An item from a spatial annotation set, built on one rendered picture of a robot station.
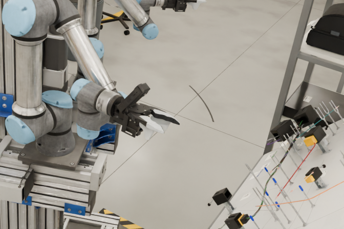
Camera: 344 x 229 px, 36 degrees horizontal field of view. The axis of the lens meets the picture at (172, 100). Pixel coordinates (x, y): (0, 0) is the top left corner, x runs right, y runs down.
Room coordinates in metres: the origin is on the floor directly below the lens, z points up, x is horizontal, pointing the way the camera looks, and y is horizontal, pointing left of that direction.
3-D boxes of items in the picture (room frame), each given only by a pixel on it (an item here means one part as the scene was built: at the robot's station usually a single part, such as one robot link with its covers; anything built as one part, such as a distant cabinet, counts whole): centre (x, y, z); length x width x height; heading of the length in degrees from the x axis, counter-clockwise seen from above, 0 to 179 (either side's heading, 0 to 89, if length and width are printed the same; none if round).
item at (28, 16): (1.56, 0.49, 1.54); 0.15 x 0.12 x 0.55; 151
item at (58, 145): (1.68, 0.43, 1.21); 0.15 x 0.15 x 0.10
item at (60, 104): (1.67, 0.43, 1.33); 0.13 x 0.12 x 0.14; 151
